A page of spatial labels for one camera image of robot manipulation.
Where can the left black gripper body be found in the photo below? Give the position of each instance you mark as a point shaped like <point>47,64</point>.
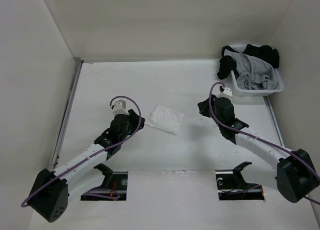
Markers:
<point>132,124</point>

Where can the white plastic basket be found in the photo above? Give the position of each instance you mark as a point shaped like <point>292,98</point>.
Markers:
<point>241,92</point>

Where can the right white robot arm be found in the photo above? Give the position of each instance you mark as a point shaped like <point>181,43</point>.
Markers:
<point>293,173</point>

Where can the white tank top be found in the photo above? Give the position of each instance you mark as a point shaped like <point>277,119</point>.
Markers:
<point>165,119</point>

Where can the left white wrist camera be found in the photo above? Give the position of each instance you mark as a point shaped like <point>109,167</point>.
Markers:
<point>119,107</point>

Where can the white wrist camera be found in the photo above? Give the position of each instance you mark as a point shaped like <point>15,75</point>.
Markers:
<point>225,92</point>
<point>119,107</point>

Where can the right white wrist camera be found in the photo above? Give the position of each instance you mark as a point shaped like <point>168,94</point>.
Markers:
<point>225,92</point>

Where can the black tank top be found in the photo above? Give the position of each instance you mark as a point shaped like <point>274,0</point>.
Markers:
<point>264,52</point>

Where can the grey tank top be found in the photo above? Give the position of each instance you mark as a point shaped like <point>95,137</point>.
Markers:
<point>254,73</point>

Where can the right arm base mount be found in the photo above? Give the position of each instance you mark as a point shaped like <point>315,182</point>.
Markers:
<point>231,185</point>

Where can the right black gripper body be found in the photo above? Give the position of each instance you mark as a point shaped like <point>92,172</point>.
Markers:
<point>205,111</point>

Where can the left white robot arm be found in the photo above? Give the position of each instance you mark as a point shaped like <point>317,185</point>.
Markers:
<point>51,190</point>

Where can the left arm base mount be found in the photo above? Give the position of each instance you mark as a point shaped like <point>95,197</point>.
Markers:
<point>113,186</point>

